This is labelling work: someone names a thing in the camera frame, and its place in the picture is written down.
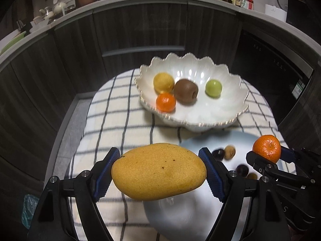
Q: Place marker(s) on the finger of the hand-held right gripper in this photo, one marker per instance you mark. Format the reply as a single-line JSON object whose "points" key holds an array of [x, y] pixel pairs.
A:
{"points": [[289, 155], [257, 164]]}

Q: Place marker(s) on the white countertop appliance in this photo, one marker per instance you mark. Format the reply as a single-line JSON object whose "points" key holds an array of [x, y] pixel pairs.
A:
{"points": [[274, 12]]}

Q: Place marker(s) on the white teapot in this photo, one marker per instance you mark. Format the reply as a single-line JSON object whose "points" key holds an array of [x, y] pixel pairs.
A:
{"points": [[59, 8]]}

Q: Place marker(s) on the green plastic basin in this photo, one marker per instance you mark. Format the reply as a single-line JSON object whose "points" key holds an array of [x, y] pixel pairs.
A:
{"points": [[12, 42]]}

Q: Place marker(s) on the pale blue plate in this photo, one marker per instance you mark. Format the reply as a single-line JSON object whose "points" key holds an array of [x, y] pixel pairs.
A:
{"points": [[190, 216]]}

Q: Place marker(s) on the black microwave oven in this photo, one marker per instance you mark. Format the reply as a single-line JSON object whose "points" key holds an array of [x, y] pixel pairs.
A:
{"points": [[303, 17]]}

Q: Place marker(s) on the white scalloped bowl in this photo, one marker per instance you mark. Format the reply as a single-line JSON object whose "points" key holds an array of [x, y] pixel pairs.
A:
{"points": [[213, 110]]}

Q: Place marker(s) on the green round fruit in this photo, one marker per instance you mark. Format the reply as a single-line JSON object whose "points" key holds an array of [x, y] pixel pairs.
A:
{"points": [[213, 87]]}

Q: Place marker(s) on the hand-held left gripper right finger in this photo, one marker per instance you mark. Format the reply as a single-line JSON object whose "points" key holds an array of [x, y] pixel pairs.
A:
{"points": [[215, 180]]}

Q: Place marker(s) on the yellow lemon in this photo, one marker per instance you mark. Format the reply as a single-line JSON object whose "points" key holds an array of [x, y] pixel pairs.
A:
{"points": [[163, 82]]}

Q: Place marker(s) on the teal plastic bag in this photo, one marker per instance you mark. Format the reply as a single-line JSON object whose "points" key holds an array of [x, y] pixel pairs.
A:
{"points": [[29, 210]]}

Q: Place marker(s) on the brown longan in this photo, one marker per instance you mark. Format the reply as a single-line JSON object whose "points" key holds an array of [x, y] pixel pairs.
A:
{"points": [[252, 176], [229, 152]]}

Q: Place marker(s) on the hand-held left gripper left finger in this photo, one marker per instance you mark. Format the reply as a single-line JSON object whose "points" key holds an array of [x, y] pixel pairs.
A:
{"points": [[104, 180]]}

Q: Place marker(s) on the orange tangerine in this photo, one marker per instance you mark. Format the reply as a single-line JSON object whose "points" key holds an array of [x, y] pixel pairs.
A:
{"points": [[165, 103], [267, 148]]}

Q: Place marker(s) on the black built-in dishwasher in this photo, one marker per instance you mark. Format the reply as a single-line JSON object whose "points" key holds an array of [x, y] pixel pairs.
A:
{"points": [[268, 75]]}

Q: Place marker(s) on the black and white checked cloth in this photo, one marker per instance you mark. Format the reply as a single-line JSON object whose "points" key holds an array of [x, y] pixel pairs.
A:
{"points": [[115, 120]]}

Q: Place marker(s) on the brown kiwi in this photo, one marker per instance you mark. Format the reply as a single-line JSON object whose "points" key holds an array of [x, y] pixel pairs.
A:
{"points": [[185, 90]]}

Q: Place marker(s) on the yellow mango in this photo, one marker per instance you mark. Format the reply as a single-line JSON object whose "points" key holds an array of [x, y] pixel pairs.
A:
{"points": [[158, 172]]}

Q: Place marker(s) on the dark purple grape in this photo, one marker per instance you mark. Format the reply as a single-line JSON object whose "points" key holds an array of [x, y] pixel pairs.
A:
{"points": [[218, 154], [242, 170]]}

